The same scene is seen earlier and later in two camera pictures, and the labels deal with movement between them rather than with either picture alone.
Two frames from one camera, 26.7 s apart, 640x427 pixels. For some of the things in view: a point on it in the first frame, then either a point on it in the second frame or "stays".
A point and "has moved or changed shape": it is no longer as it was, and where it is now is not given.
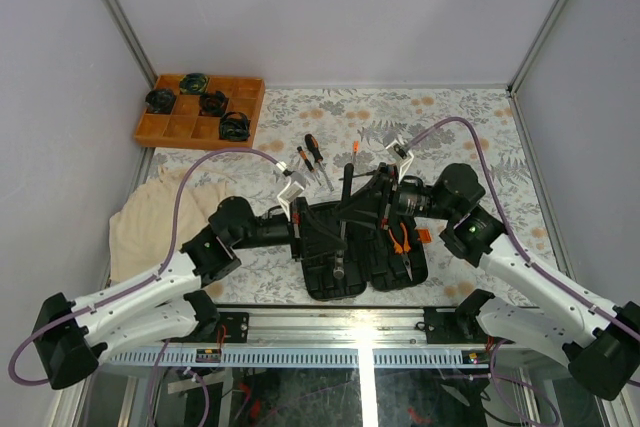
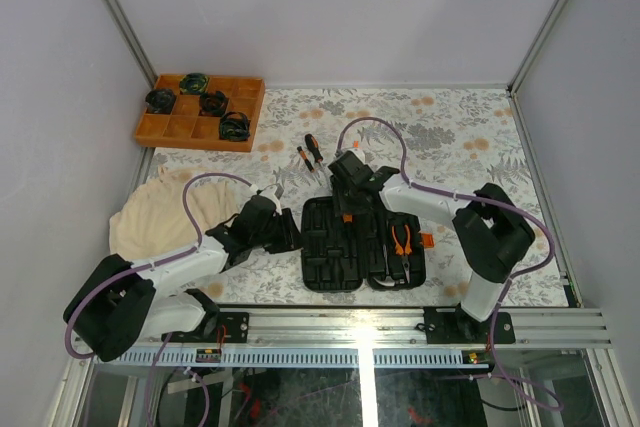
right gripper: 378,200 → 339,202
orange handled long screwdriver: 370,173 has moved or changed shape
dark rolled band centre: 213,104 stays
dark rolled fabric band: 234,126 stays
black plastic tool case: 350,244 stays
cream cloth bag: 141,227 stays
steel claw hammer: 339,269 → 389,281
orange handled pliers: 403,250 stays
